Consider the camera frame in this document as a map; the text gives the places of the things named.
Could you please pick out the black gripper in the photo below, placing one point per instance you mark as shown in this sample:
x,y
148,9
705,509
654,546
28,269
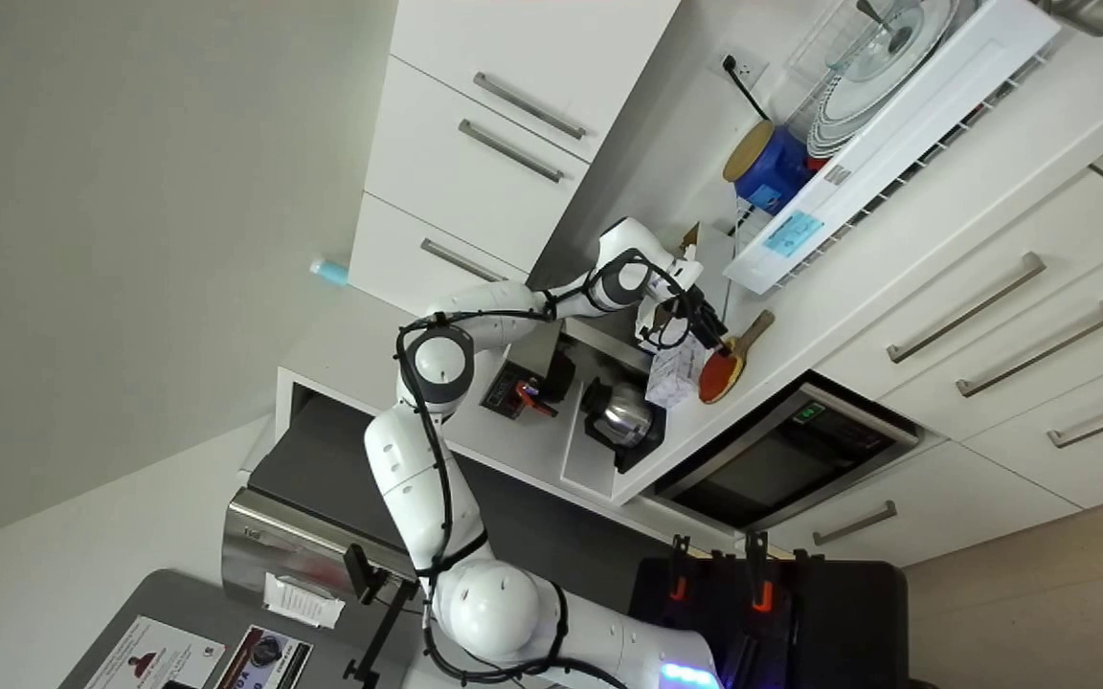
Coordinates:
x,y
668,324

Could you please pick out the red table tennis paddle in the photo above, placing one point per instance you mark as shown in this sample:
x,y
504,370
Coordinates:
x,y
723,370

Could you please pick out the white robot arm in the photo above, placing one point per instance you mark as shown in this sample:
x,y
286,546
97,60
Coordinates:
x,y
420,483

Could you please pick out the steel black coffee machine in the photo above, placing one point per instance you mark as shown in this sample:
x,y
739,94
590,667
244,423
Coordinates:
x,y
622,423

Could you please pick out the built-in black oven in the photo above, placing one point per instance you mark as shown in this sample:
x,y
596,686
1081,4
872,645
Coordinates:
x,y
767,459

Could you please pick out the blue canister cork lid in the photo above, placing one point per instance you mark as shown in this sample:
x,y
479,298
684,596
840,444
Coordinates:
x,y
775,173

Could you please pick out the white drain tray blue label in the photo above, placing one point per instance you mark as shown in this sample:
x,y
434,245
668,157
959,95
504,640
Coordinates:
x,y
882,140

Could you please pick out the black cart orange clamps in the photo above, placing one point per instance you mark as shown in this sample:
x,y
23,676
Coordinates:
x,y
820,624

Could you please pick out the light blue small object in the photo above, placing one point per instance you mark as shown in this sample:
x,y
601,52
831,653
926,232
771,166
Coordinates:
x,y
331,269

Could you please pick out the stainless steel box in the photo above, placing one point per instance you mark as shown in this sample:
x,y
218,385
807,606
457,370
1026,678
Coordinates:
x,y
286,541

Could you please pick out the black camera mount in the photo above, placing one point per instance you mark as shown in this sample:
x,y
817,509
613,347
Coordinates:
x,y
382,615

